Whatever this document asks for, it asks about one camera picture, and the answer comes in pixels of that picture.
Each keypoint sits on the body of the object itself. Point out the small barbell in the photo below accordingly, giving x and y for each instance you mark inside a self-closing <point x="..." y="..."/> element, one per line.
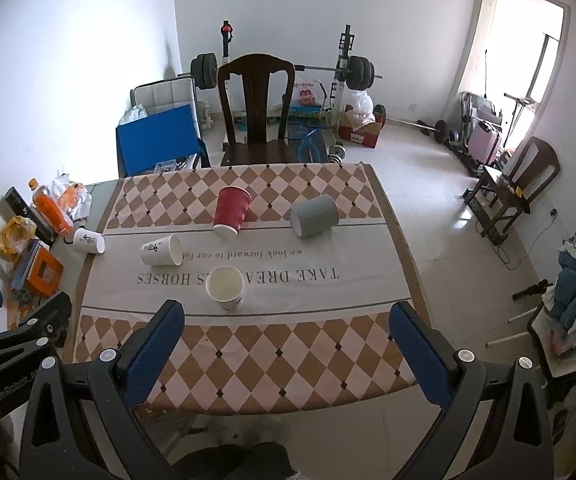
<point x="438" y="127"/>

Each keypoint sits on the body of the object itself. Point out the yellow plastic bag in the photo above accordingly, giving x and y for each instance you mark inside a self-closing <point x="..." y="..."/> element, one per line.
<point x="10" y="240"/>

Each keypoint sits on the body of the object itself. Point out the pink suitcase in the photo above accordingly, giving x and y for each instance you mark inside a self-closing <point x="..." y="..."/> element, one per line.
<point x="485" y="142"/>

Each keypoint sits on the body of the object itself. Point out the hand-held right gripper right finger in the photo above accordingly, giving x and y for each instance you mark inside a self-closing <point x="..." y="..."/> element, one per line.
<point x="418" y="355"/>

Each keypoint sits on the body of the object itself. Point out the white padded chair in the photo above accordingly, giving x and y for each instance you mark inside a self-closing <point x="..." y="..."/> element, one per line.
<point x="165" y="97"/>

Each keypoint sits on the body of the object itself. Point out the blue board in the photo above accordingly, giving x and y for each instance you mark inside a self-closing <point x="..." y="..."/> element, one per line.
<point x="157" y="140"/>

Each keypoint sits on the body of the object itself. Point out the long black box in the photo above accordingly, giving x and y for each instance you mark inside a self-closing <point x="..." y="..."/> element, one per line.
<point x="22" y="207"/>

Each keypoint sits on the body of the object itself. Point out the metal trolley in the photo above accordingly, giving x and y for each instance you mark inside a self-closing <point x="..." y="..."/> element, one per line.
<point x="468" y="115"/>

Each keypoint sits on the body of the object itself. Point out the white stool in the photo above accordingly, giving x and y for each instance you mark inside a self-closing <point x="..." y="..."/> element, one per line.
<point x="558" y="355"/>

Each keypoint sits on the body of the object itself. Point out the small dumbbell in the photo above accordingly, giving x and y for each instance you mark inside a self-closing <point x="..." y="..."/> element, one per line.
<point x="337" y="152"/>

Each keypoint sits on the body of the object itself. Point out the clear plastic bag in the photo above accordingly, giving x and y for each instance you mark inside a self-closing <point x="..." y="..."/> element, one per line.
<point x="132" y="115"/>

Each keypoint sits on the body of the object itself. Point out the black power strip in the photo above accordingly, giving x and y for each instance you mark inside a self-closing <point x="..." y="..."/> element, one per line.
<point x="488" y="220"/>

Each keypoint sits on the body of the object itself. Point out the black tool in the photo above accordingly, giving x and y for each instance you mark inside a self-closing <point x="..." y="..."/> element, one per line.
<point x="530" y="290"/>

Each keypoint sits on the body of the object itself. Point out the dark wooden chair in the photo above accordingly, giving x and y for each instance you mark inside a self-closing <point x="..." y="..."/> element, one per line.
<point x="255" y="95"/>
<point x="538" y="160"/>

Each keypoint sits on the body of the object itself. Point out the grey cup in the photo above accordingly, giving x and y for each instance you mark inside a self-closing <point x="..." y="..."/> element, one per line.
<point x="315" y="217"/>

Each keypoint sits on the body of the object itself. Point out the checked printed tablecloth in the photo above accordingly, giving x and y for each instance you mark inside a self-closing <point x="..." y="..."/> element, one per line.
<point x="293" y="325"/>

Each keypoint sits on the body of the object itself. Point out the white and orange plastic bag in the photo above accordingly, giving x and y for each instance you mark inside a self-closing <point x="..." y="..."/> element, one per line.
<point x="75" y="195"/>

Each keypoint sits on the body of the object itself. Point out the red and white plastic bag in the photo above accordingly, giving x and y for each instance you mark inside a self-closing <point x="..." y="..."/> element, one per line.
<point x="308" y="92"/>

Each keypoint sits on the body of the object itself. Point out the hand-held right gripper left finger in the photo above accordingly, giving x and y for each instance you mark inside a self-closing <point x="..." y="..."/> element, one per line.
<point x="155" y="345"/>

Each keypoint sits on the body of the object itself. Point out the orange drink bottle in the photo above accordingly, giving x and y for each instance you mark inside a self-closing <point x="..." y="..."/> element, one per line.
<point x="50" y="207"/>

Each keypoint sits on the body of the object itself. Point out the metal weight rack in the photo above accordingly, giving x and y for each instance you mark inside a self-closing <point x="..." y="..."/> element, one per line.
<point x="343" y="55"/>

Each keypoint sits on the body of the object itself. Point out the orange box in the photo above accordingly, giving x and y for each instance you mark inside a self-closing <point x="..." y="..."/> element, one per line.
<point x="42" y="272"/>

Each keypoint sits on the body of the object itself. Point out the cardboard box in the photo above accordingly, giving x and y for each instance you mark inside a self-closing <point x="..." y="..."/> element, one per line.
<point x="363" y="132"/>

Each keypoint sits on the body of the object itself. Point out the red ribbed paper cup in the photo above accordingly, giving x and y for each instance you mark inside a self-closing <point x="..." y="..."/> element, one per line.
<point x="230" y="212"/>

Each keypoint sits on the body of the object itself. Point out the white paper cup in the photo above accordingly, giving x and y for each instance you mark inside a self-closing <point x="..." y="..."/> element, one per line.
<point x="157" y="251"/>
<point x="87" y="241"/>
<point x="225" y="290"/>

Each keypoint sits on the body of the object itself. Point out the barbell with black plates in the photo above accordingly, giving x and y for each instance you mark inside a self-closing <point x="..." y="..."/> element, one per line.
<point x="205" y="72"/>

